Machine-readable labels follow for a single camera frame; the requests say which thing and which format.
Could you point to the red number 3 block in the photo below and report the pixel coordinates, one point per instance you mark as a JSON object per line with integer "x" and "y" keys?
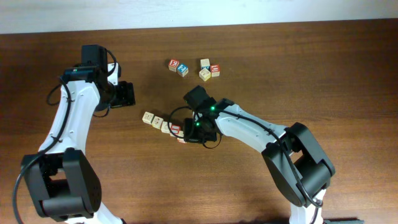
{"x": 173, "y": 65}

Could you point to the cream picture block top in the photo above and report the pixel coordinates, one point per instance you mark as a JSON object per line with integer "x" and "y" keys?
{"x": 205, "y": 63}

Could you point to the cream picture block middle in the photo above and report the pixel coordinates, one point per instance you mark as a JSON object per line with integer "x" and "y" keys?
{"x": 204, "y": 74}

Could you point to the red letter U block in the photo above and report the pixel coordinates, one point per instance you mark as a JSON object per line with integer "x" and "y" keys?
{"x": 215, "y": 70}

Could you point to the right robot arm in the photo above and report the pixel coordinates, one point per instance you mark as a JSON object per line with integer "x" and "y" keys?
{"x": 299, "y": 167}

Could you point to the red number 1 block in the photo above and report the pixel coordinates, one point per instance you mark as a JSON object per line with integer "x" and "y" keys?
{"x": 176, "y": 131}

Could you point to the cream picture block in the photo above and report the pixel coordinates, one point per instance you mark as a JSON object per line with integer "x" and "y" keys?
{"x": 205, "y": 63}
{"x": 204, "y": 74}

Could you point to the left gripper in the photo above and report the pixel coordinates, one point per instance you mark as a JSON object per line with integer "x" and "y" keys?
{"x": 128, "y": 96}

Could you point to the blue number 2 block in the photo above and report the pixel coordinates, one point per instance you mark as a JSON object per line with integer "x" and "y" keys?
{"x": 182, "y": 70}

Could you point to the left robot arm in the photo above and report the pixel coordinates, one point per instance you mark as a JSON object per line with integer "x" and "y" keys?
{"x": 61, "y": 182}

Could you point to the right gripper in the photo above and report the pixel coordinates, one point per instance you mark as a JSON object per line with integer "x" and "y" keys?
{"x": 190, "y": 135}

